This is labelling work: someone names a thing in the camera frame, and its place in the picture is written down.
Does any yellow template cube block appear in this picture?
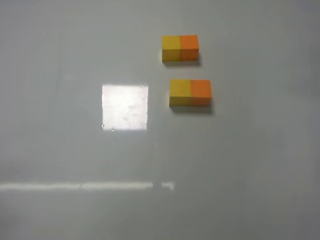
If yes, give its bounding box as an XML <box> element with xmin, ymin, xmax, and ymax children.
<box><xmin>161</xmin><ymin>35</ymin><xmax>181</xmax><ymax>62</ymax></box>

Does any orange template cube block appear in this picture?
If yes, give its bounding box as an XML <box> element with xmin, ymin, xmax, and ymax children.
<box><xmin>179</xmin><ymin>35</ymin><xmax>199</xmax><ymax>62</ymax></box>

